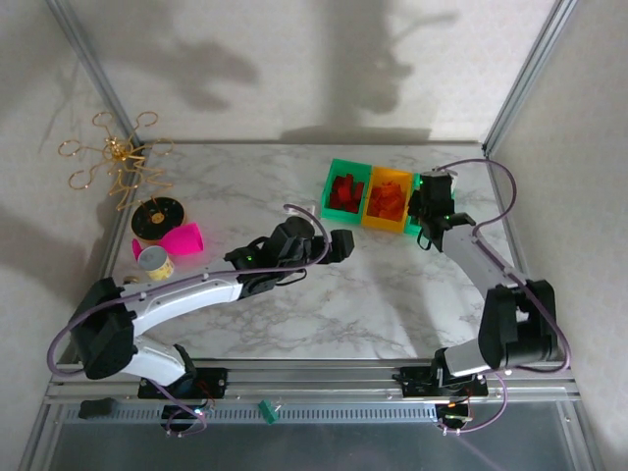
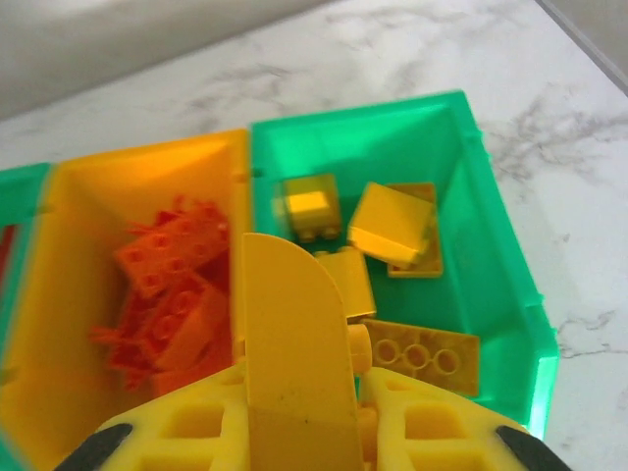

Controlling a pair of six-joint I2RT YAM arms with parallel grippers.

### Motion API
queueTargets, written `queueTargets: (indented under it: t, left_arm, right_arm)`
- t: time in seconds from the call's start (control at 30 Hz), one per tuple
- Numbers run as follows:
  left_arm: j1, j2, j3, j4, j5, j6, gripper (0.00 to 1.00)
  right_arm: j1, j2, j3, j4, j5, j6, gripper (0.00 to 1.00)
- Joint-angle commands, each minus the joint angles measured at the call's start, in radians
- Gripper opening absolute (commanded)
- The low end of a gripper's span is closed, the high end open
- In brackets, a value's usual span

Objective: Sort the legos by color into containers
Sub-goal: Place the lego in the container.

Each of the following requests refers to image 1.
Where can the green bin with notched rim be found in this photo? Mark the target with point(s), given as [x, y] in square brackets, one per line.
[326, 208]

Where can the aluminium front rail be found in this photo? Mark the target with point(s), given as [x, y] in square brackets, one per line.
[319, 378]

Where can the right aluminium side rail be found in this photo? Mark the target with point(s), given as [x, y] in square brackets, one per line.
[511, 235]

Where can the aluminium corner post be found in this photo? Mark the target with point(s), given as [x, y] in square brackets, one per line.
[527, 73]
[94, 68]

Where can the aluminium side rail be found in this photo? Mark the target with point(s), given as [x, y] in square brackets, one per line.
[117, 235]
[511, 235]

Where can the left aluminium corner post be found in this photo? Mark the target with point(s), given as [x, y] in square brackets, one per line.
[94, 68]

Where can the right aluminium corner post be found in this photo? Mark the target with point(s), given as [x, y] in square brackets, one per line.
[527, 73]

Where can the black right controller box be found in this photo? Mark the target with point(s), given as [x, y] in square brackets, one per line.
[454, 414]

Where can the long orange lego brick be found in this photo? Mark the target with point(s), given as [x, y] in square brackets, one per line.
[376, 203]

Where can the slim red lego piece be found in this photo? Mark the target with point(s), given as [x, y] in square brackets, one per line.
[359, 190]

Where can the left aluminium side rail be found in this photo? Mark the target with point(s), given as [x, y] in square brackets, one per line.
[117, 235]

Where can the pink plastic cup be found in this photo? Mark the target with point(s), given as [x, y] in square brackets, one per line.
[186, 240]

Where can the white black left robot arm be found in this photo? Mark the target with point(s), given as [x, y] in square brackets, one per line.
[186, 299]

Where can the pink plastic piece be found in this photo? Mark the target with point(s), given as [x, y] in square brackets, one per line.
[137, 247]

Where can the small white yellow can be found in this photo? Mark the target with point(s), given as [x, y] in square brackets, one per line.
[154, 260]

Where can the black clamp knob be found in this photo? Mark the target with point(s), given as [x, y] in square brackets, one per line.
[98, 408]

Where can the green connector block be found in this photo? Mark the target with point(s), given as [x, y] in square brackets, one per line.
[267, 412]

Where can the black left controller box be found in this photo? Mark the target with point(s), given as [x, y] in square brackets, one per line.
[177, 414]

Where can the small dark bottle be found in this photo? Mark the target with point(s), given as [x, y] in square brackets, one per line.
[130, 280]

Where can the red lego brick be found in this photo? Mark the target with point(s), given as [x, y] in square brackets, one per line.
[339, 184]
[353, 206]
[350, 180]
[349, 196]
[336, 200]

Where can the yellow plastic bin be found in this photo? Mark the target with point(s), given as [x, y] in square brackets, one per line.
[368, 223]

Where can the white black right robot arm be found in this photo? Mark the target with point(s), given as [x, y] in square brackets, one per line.
[471, 255]

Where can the black controller box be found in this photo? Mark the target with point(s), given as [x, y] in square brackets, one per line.
[454, 414]
[177, 414]

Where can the black round disc gold centre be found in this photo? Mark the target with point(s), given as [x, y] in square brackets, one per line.
[169, 213]

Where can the green plastic bin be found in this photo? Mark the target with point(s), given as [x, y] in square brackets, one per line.
[412, 228]

